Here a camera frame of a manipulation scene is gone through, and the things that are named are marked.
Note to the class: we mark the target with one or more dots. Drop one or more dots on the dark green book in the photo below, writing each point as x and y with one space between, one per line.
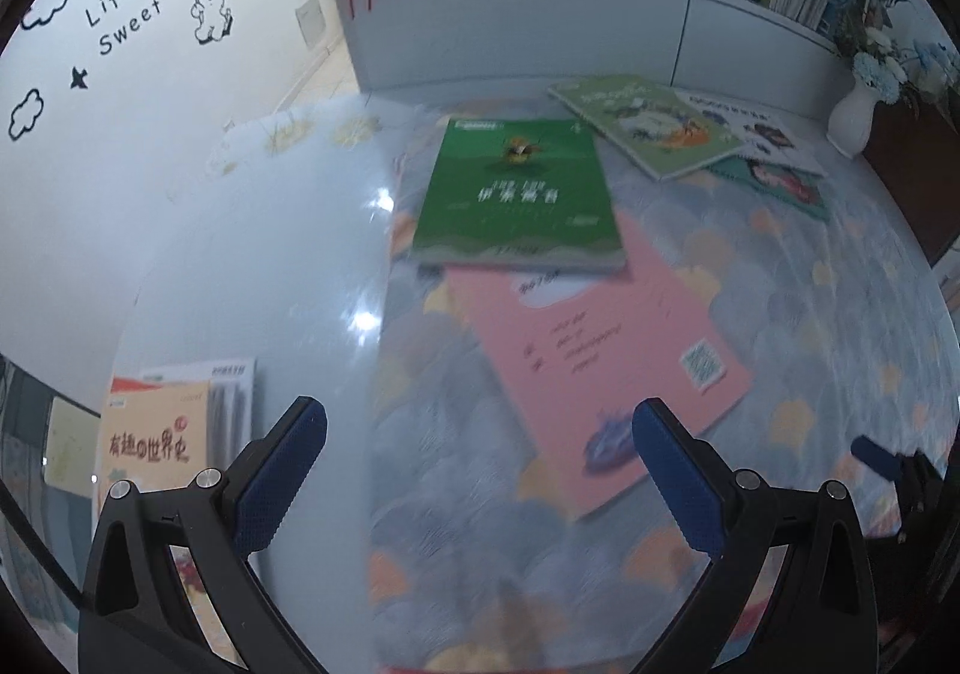
517 194

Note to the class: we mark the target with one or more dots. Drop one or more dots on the white wall access panel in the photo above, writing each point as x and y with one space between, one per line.
310 22

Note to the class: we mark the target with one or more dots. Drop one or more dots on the ginkgo patterned tablecloth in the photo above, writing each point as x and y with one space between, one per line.
787 344

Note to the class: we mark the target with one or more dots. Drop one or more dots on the white bookshelf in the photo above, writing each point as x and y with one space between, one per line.
525 22

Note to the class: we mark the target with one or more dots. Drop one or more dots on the white ceramic vase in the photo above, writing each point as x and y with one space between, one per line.
851 119

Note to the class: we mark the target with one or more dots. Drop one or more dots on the brown wooden cabinet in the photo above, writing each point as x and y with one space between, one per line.
915 179

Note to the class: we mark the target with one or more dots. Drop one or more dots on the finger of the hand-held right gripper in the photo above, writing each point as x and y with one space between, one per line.
877 456

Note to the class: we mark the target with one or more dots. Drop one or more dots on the pink book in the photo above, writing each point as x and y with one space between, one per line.
600 359

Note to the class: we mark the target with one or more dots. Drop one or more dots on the blue white artificial flowers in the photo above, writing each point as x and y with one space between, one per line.
881 59

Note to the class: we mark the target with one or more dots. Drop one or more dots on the pale yellow square pad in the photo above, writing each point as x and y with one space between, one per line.
71 441

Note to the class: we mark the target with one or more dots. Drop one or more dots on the teal book with lady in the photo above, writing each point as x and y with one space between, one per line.
780 183

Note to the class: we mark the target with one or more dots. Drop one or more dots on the black bird wall decal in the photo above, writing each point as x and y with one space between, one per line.
80 79

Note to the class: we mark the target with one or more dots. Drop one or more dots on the black cloud wall decal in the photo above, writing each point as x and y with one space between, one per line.
43 5
24 115

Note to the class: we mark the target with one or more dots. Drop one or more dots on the black lettering wall decal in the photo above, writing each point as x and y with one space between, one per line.
124 14

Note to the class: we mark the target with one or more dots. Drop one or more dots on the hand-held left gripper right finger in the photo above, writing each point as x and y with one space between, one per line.
679 479

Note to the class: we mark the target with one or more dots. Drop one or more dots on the light green illustrated book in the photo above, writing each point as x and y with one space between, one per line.
637 119

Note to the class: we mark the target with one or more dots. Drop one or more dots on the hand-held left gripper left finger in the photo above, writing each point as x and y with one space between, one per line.
281 475

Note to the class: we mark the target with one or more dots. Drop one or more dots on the white book brown-robed man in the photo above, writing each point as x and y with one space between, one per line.
757 130

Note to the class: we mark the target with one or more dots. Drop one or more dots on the orange illustrated book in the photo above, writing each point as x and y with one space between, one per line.
142 445

